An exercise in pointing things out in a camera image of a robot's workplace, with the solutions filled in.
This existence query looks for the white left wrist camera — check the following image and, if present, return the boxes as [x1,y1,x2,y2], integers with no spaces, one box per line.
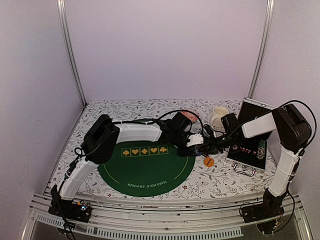
[186,133,204,147]

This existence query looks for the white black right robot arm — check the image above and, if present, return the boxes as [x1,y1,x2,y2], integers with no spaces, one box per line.
[198,100,316,218]

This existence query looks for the green chip stack in case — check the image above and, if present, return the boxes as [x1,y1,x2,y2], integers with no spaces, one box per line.
[256,139,266,160]

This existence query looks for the cream ceramic mug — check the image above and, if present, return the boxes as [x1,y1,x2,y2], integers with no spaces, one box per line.
[209,106,229,128]

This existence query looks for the left aluminium frame post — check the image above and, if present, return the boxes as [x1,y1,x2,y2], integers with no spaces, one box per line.
[56,0,88,108]

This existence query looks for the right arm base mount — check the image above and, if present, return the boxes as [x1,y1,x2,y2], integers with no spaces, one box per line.
[239,202,285,235]

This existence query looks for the aluminium frame post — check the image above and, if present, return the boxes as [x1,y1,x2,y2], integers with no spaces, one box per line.
[247,0,275,99]
[56,0,88,108]

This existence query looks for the red patterned small bowl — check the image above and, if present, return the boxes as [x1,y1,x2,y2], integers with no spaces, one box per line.
[181,108,199,123]

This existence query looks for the aluminium front rail frame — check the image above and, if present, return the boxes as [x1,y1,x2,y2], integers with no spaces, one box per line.
[23,192,312,240]

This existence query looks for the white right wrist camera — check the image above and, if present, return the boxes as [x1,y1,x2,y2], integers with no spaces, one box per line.
[203,124,217,138]

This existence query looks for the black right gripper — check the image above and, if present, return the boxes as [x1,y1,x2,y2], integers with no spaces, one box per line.
[198,132,238,155]

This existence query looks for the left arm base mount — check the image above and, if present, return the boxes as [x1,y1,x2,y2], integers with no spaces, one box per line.
[48,199,92,223]

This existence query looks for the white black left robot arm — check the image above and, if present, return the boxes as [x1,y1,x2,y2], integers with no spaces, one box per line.
[50,110,204,217]

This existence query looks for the blue round blind button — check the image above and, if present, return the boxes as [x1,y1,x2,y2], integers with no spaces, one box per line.
[194,146,203,156]

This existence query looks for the orange round blind button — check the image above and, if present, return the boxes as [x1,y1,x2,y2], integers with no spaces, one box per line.
[203,157,215,168]

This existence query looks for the round green poker mat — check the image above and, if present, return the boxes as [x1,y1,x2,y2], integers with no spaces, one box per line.
[97,141,196,197]

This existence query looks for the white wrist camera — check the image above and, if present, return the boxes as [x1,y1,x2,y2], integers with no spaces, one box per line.
[186,133,204,147]
[203,124,217,138]

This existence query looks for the floral white tablecloth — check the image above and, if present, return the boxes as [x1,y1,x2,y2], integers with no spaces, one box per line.
[49,99,276,201]

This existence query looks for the right aluminium frame post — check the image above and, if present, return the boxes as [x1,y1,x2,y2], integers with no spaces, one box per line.
[247,0,275,99]

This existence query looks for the aluminium poker chip case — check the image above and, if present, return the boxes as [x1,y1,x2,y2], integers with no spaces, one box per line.
[225,97,275,177]

